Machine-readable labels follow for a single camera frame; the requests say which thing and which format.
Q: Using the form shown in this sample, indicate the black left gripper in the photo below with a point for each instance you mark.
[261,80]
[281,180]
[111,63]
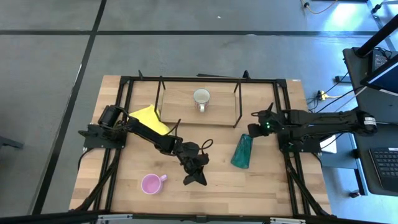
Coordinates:
[189,152]

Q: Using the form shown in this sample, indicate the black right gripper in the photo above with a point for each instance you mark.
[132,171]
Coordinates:
[269,124]

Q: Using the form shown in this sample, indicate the teal plastic tumbler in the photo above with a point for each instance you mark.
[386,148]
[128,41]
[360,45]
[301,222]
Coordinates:
[242,152]

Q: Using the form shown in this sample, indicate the pink mug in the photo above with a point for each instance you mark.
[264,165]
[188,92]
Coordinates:
[150,184]

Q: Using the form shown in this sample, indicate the red white patterned mug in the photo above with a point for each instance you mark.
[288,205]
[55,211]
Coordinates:
[201,98]

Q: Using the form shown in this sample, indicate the yellow cloth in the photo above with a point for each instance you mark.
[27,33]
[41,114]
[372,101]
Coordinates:
[147,119]

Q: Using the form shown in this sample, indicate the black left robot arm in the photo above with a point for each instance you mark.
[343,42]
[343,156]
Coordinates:
[149,133]

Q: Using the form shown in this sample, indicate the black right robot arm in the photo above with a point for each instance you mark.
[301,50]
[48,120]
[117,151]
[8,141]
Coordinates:
[326,124]

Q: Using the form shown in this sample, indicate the white block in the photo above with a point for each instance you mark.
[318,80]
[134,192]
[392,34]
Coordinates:
[329,148]

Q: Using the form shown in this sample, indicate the yellow power plug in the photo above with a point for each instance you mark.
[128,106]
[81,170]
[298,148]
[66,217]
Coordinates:
[323,95]

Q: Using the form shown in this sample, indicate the grey desk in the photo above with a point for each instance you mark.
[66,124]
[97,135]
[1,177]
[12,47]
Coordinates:
[360,102]

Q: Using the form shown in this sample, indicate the black caster wheel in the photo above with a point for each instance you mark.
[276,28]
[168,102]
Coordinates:
[354,194]

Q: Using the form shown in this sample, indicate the black keyboard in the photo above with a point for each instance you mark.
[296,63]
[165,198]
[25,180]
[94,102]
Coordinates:
[385,168]

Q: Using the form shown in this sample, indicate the black pole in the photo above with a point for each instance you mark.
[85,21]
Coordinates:
[376,37]

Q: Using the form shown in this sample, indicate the black stand foot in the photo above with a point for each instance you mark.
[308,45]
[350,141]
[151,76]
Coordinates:
[9,142]

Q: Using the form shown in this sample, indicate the wooden shelf black metal frame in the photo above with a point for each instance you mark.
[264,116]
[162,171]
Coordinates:
[186,109]

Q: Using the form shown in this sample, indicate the black frame crossbeam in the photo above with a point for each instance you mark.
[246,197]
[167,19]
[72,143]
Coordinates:
[62,217]

